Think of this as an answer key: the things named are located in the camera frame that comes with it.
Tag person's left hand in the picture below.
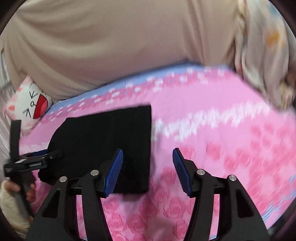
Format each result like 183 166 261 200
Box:
1 180 36 203

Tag black pants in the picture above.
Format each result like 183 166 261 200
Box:
38 105 152 194

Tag beige draped curtain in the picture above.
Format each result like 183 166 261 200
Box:
1 1 238 100

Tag white cartoon face pillow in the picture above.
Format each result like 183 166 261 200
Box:
4 76 54 135

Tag floral light blanket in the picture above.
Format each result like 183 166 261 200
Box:
234 1 295 109

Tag pink floral bed sheet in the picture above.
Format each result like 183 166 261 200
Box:
20 65 295 240

